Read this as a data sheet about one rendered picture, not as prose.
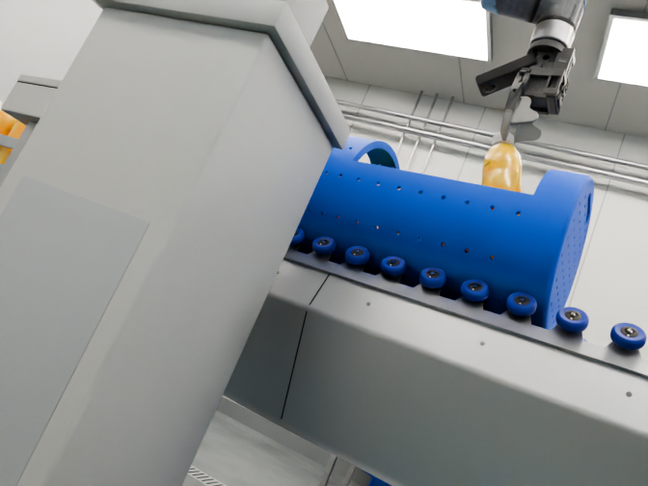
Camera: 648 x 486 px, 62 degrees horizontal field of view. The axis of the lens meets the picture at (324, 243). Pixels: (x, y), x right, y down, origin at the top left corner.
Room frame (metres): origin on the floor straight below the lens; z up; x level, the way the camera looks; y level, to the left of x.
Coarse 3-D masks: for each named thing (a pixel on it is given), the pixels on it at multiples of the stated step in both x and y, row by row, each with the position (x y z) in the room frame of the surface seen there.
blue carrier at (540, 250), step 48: (384, 144) 1.06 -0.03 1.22; (336, 192) 0.99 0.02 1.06; (384, 192) 0.93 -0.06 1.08; (432, 192) 0.89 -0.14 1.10; (480, 192) 0.85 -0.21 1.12; (576, 192) 0.78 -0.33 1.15; (336, 240) 1.02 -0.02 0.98; (384, 240) 0.95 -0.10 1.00; (432, 240) 0.89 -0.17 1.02; (480, 240) 0.84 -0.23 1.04; (528, 240) 0.80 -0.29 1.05; (576, 240) 0.88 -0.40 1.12; (528, 288) 0.82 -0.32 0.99
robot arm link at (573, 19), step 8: (544, 0) 0.89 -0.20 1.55; (552, 0) 0.89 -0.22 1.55; (560, 0) 0.89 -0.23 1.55; (568, 0) 0.88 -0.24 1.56; (576, 0) 0.88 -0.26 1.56; (584, 0) 0.89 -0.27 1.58; (544, 8) 0.90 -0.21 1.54; (552, 8) 0.89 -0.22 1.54; (560, 8) 0.88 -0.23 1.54; (568, 8) 0.88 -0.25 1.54; (576, 8) 0.88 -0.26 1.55; (584, 8) 0.90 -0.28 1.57; (536, 16) 0.92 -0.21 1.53; (544, 16) 0.90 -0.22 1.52; (552, 16) 0.89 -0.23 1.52; (560, 16) 0.88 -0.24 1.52; (568, 16) 0.88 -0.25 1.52; (576, 16) 0.89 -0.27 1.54; (536, 24) 0.92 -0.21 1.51; (576, 24) 0.89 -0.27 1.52
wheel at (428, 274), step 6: (426, 270) 0.90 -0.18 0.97; (432, 270) 0.90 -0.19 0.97; (438, 270) 0.90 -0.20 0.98; (420, 276) 0.89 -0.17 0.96; (426, 276) 0.89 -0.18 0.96; (432, 276) 0.89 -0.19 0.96; (438, 276) 0.89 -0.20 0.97; (444, 276) 0.88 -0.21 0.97; (420, 282) 0.90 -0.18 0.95; (426, 282) 0.88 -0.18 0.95; (432, 282) 0.88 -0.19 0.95; (438, 282) 0.88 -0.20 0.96; (444, 282) 0.89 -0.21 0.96
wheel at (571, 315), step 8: (560, 312) 0.78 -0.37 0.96; (568, 312) 0.78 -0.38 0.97; (576, 312) 0.78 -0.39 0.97; (584, 312) 0.77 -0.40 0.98; (560, 320) 0.77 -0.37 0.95; (568, 320) 0.77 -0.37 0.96; (576, 320) 0.77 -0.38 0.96; (584, 320) 0.76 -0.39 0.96; (568, 328) 0.77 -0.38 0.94; (576, 328) 0.76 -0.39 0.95; (584, 328) 0.77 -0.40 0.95
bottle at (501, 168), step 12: (504, 144) 0.90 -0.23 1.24; (492, 156) 0.90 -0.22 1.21; (504, 156) 0.88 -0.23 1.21; (516, 156) 0.89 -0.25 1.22; (492, 168) 0.89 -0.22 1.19; (504, 168) 0.88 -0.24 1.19; (516, 168) 0.88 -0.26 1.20; (492, 180) 0.88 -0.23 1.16; (504, 180) 0.87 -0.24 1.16; (516, 180) 0.87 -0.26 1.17
